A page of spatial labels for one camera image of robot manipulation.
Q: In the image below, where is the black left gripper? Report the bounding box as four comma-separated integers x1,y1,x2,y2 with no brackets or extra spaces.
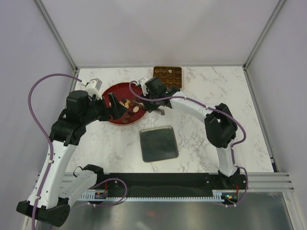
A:
81,92,127,125

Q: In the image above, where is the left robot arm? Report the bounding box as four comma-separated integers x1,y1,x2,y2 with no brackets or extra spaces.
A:
16,90,127,229

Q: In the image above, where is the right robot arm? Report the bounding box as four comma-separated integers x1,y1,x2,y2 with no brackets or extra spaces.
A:
129,77,247,189

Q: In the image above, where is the white oval chocolate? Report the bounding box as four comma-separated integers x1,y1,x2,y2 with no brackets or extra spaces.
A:
133,106,139,113

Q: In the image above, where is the gold chocolate tin box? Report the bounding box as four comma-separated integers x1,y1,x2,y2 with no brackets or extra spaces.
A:
153,66,183,89

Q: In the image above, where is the red round tray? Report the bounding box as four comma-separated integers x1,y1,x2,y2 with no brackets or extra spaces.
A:
102,82,146,126

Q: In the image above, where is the silver tin lid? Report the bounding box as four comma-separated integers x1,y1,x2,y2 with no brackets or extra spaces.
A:
140,126,179,163

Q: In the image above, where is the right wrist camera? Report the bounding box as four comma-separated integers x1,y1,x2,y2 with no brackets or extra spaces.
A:
135,78,149,96

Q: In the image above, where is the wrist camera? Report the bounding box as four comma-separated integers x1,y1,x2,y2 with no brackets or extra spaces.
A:
81,78,102,94
135,78,149,96

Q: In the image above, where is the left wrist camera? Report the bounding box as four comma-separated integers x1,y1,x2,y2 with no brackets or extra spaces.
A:
81,78,102,94

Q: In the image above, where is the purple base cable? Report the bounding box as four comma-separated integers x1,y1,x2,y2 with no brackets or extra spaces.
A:
87,177,129,208

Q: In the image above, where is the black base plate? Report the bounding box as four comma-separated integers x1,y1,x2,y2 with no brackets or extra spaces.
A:
101,172,247,191

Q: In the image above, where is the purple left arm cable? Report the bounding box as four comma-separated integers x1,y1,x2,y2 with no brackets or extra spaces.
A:
28,73,82,230

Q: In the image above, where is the white slotted cable duct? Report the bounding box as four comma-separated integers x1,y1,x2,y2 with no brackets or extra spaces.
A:
78,188,238,202

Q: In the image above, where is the aluminium frame rail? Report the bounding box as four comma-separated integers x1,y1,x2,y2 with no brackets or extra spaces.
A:
35,171,295,192

